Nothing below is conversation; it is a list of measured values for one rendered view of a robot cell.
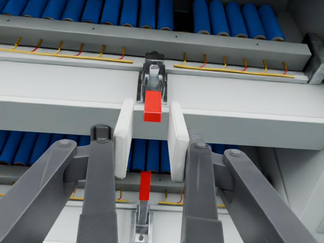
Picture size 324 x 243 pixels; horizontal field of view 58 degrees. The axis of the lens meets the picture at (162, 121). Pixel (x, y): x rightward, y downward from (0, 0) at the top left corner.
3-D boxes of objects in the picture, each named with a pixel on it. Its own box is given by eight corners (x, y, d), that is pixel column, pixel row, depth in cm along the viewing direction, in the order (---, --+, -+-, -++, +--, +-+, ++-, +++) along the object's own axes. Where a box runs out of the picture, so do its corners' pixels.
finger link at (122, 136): (125, 180, 17) (112, 179, 17) (132, 132, 24) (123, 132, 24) (127, 134, 16) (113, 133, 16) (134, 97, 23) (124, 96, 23)
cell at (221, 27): (208, 14, 37) (214, 47, 33) (207, 0, 35) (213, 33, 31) (222, 12, 36) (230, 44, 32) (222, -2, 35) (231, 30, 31)
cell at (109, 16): (122, 5, 36) (116, 36, 32) (106, 4, 36) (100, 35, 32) (121, -10, 34) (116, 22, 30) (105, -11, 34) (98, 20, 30)
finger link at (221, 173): (191, 164, 15) (248, 167, 15) (182, 127, 20) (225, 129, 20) (188, 188, 16) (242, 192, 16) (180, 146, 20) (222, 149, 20)
